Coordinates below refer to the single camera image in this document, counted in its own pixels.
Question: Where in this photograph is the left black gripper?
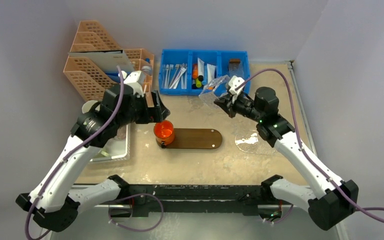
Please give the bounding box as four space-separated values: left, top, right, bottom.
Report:
115 89 169 129

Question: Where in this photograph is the orange translucent cup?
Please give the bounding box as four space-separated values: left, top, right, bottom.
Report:
153 120 175 148

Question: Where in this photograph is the clear glass toothbrush holder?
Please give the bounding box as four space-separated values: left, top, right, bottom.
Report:
198 75 231 109

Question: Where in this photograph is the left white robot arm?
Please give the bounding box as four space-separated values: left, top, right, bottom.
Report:
16 83 170 232

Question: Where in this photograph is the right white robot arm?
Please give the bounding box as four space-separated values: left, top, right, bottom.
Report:
214 87 359 231

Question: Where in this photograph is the brown wooden oval tray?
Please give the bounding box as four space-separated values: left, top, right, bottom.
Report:
155 128 223 150

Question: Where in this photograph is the yellow green small tube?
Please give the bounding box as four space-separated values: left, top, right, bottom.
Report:
195 78 203 89

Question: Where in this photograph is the orange small tube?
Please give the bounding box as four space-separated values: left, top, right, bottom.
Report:
191 63 199 79

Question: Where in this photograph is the brown wooden block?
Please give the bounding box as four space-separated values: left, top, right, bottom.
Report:
228 58 241 65

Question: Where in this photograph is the blue plastic compartment bin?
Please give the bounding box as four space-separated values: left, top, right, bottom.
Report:
158 49 251 96

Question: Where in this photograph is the white plastic cup bin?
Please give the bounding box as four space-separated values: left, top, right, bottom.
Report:
89 124 131 163

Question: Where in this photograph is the cream ceramic mug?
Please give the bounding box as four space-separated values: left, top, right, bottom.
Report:
81 100 101 114

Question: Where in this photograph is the white paper folder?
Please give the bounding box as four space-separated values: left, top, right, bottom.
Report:
68 50 135 83

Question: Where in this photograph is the peach plastic desk organizer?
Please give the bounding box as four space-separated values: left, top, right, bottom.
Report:
63 20 155 107

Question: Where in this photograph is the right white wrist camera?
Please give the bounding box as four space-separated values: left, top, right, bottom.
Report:
226 75 245 95

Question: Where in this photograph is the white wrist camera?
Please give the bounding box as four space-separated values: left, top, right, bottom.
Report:
226 75 245 95
121 70 146 97

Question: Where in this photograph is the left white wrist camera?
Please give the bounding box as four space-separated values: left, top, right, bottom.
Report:
121 70 146 97

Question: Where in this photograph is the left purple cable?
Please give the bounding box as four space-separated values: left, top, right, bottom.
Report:
24 65 165 240

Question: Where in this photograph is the purple cable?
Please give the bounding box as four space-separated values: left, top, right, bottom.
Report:
235 68 384 226
24 65 165 240

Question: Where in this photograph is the black aluminium base frame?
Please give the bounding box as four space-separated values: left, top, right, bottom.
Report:
79 183 312 220

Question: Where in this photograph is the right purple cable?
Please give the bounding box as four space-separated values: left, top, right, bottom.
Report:
235 68 384 226

